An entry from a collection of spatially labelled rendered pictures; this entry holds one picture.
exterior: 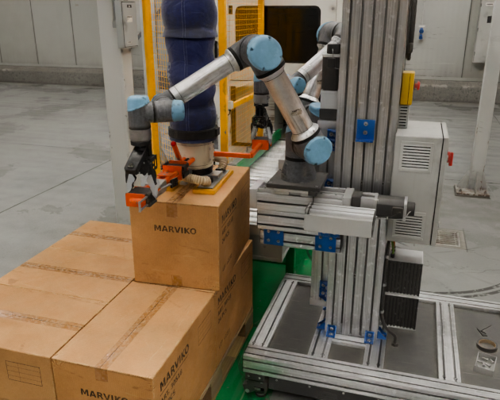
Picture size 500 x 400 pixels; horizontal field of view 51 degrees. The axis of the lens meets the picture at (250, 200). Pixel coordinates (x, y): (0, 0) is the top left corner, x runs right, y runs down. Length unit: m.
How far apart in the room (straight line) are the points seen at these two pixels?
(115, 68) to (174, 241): 1.79
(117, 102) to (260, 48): 2.10
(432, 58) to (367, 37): 9.23
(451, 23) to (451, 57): 0.64
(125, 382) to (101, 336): 0.26
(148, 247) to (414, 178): 1.17
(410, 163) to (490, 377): 1.01
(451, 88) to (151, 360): 9.99
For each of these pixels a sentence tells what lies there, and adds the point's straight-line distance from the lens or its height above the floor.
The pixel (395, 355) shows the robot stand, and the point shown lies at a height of 0.21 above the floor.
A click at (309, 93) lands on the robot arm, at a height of 1.31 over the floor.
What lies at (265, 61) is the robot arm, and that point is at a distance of 1.89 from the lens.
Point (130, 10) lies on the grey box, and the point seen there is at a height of 1.71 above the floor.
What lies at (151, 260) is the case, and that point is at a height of 0.66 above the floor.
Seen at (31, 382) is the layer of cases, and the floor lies 0.42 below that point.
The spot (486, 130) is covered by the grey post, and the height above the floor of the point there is 0.64.
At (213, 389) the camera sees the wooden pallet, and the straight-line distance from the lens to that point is 2.59.
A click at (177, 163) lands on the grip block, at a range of 2.28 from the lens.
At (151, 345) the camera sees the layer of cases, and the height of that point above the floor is 0.54.
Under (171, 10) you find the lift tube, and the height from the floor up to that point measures 1.70.
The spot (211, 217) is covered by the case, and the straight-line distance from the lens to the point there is 2.21.
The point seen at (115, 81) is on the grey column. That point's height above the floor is 1.25.
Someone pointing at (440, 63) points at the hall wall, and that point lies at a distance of 11.47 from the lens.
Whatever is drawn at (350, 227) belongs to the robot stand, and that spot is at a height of 0.92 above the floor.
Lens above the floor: 1.70
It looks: 20 degrees down
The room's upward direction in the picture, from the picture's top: straight up
